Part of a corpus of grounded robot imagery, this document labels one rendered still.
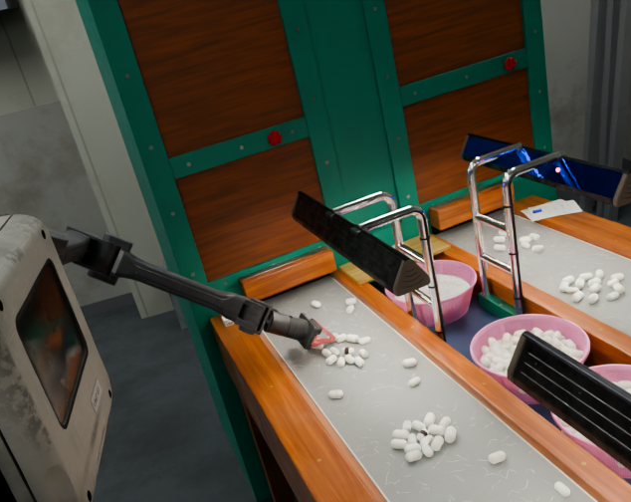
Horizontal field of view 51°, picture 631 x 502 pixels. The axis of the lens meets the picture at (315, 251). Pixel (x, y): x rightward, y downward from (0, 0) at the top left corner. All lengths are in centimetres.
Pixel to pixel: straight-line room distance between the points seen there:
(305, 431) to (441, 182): 109
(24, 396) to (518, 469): 91
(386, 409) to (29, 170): 301
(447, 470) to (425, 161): 115
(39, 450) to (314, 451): 74
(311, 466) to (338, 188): 97
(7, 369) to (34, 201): 343
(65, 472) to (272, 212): 132
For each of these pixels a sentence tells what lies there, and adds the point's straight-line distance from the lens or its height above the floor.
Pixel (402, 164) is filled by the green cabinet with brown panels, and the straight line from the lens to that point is 216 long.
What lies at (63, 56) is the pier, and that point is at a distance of 372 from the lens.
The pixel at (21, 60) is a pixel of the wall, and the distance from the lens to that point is 403.
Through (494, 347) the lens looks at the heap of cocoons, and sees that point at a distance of 167.
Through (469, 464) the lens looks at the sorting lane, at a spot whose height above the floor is 74.
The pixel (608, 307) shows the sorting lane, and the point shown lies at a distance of 181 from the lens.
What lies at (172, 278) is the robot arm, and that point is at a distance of 162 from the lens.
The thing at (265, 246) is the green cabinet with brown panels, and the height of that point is 92.
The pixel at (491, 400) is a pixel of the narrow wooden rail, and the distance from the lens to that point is 147.
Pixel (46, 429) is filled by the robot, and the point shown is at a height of 127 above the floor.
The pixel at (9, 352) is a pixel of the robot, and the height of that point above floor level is 137.
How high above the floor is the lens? 167
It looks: 23 degrees down
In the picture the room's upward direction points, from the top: 14 degrees counter-clockwise
